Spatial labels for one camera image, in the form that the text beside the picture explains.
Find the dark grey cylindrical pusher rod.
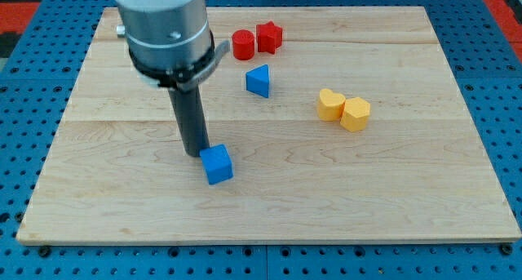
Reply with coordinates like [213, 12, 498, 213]
[168, 88, 210, 157]

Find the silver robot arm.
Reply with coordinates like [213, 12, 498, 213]
[114, 0, 230, 157]

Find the blue triangle block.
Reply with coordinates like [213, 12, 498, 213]
[246, 64, 270, 98]

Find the blue cube block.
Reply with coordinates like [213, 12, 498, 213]
[200, 144, 233, 185]

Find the red cylinder block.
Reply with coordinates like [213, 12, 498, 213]
[232, 29, 255, 60]

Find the red star block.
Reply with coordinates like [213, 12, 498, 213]
[256, 21, 283, 54]

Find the yellow heart block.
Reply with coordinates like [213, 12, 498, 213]
[316, 88, 346, 122]

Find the wooden board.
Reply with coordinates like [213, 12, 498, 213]
[17, 7, 521, 246]

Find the yellow hexagon block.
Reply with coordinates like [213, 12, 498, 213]
[340, 97, 371, 132]

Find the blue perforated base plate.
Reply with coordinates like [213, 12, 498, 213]
[1, 0, 521, 279]

